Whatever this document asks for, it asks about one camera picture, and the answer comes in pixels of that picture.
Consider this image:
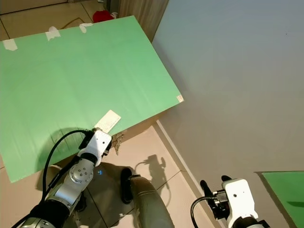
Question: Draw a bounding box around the brownish bunch of keys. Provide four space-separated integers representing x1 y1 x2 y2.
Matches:
110 132 125 156

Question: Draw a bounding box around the white paper card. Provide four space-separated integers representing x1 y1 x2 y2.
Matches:
94 110 122 133

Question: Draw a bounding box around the green panel with dark edge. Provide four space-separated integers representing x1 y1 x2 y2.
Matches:
260 171 304 225

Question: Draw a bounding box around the grey right robot leg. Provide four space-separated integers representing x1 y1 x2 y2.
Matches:
120 166 176 228

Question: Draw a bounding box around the green table cover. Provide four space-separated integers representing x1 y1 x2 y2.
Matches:
0 15 184 183

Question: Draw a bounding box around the white tape strip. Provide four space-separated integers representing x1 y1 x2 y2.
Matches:
46 26 61 41
79 23 93 34
2 39 18 51

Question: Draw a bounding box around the red cloth object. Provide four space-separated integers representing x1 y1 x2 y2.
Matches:
93 9 117 23

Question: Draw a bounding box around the striped grey panel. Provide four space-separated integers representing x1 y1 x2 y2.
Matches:
119 0 170 42

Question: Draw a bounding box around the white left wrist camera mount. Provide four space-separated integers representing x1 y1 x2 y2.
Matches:
78 129 113 167

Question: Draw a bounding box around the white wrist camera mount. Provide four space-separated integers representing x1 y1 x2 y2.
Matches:
221 178 259 224
78 129 113 167

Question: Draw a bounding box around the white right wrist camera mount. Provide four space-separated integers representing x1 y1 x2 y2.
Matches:
221 178 259 224

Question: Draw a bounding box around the thin brown wire loop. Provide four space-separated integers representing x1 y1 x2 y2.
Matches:
62 17 86 27

